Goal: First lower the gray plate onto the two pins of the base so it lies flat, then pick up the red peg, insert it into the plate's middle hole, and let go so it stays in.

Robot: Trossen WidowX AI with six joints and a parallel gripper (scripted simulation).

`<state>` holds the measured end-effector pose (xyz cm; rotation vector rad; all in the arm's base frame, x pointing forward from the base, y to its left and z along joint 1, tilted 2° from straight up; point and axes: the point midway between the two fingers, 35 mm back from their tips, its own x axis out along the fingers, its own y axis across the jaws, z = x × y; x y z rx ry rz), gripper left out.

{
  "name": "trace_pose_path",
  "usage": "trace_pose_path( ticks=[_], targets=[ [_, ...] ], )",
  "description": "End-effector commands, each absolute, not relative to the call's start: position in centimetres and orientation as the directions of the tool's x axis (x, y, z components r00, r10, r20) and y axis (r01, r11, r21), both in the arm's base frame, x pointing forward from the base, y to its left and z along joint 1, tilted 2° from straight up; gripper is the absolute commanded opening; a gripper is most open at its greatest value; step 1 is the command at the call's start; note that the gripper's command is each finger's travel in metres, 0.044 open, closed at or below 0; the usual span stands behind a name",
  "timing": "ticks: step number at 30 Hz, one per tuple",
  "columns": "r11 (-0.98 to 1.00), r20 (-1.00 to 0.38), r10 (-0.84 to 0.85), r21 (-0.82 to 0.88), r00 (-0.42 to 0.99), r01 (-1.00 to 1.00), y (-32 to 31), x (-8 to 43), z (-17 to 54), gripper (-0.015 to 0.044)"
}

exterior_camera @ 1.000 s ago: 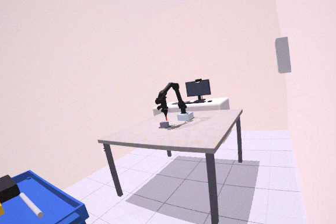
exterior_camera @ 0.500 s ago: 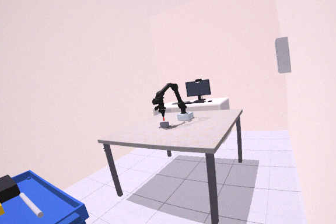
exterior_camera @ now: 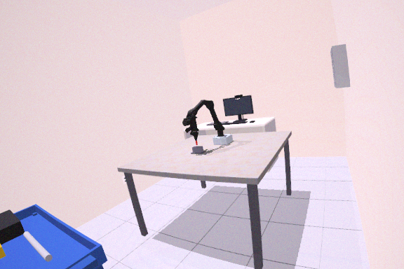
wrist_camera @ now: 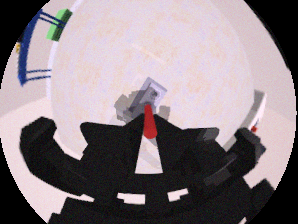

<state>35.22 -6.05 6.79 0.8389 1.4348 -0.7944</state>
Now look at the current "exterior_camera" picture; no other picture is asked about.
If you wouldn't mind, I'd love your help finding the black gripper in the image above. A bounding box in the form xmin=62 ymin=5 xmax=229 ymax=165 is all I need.
xmin=190 ymin=124 xmax=199 ymax=141

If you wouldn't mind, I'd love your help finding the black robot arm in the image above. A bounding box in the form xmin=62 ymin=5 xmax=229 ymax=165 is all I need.
xmin=182 ymin=99 xmax=225 ymax=137

